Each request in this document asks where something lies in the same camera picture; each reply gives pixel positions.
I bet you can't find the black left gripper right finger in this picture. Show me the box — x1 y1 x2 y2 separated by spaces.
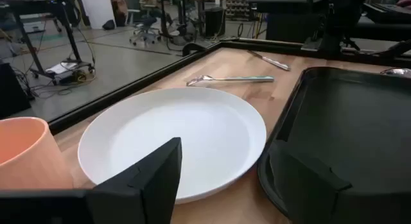
268 140 353 224

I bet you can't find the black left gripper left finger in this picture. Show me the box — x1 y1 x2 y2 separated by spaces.
85 137 183 224

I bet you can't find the white round plate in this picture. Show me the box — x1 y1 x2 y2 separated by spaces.
77 86 267 205

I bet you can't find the orange plastic cup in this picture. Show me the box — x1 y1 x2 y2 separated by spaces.
0 116 75 190

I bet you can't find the metal fork teal handle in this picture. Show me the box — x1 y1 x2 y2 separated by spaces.
186 74 275 87

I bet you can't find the metal knife teal handle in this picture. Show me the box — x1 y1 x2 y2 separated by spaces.
246 49 292 72

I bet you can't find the metal spoon green handle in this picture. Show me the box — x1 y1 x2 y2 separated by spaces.
380 67 411 78

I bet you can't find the black plastic tray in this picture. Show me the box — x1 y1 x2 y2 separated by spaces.
256 66 411 218

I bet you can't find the grey office chair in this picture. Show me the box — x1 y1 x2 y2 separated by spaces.
127 8 163 47

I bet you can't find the black box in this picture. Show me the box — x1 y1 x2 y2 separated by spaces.
0 62 32 119

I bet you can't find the black keyboard desk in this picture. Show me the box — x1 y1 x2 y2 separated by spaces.
349 12 411 42

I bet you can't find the black speaker cabinet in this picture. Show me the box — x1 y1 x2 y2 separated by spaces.
204 7 226 38

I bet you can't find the white board panel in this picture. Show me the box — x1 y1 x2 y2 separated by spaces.
79 0 116 30

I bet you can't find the storage shelf with parts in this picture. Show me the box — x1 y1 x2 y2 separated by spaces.
224 0 258 21

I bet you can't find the black wheeled cart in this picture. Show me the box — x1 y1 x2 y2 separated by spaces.
0 0 96 86

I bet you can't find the black aluminium table frame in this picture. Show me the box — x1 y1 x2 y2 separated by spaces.
48 37 411 135

